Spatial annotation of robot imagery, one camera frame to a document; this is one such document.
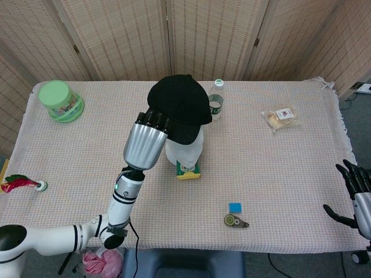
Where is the green yellow plastic box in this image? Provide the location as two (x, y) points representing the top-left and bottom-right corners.
(176, 160), (202, 181)

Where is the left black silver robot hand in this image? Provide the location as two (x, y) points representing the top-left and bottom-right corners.
(123, 109), (172, 171)

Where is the red green feather shuttlecock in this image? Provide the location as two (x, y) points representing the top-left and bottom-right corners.
(0, 174), (49, 194)

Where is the black floor cable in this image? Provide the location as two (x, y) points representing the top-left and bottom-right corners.
(268, 253), (293, 275)

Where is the pink plastic bag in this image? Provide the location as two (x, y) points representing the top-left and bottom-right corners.
(82, 248), (125, 278)

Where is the white power strip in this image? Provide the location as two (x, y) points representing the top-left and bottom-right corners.
(352, 82), (371, 95)

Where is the clear water bottle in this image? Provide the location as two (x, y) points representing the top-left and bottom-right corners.
(208, 79), (225, 122)

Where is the correction tape dispenser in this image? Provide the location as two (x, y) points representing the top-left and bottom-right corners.
(223, 213), (250, 229)

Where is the packaged bread snack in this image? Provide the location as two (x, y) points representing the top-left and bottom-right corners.
(261, 104), (301, 134)

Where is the yellow flat object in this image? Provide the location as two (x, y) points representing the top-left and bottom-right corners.
(0, 158), (9, 183)

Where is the black stick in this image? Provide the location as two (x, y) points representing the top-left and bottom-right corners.
(57, 252), (73, 275)

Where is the black baseball cap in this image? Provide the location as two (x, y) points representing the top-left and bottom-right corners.
(147, 74), (213, 145)

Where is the bamboo folding screen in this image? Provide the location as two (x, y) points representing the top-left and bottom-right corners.
(0, 0), (371, 157)

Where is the white foam mannequin head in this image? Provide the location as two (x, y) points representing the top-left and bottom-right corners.
(165, 127), (204, 169)

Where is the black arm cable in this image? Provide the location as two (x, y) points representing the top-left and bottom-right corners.
(127, 219), (140, 278)

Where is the woven beige tablecloth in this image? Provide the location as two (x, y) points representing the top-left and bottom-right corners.
(0, 76), (371, 255)

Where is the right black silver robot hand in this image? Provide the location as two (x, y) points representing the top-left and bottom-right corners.
(322, 159), (371, 241)

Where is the green plastic bucket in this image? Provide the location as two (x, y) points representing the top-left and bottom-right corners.
(38, 80), (85, 124)

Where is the blue chair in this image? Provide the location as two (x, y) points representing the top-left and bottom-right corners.
(120, 248), (246, 278)

